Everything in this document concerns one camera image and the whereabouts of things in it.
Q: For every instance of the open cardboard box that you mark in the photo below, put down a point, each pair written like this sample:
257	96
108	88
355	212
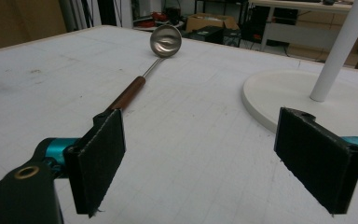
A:
205	21

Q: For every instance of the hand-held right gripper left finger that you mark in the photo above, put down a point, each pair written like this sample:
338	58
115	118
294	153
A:
99	158

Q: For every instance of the white table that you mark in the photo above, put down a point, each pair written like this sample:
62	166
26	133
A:
301	34

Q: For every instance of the red tool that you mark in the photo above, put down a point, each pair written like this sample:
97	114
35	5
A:
157	16

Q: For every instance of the white stand with round base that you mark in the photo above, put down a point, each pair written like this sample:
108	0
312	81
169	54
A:
338	46

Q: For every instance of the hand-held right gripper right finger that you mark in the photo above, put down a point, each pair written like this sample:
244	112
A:
317	161

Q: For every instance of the black equipment box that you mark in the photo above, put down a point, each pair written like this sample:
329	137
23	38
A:
217	35

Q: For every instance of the plain brown cardboard panel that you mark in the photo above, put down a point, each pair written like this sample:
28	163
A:
15	21

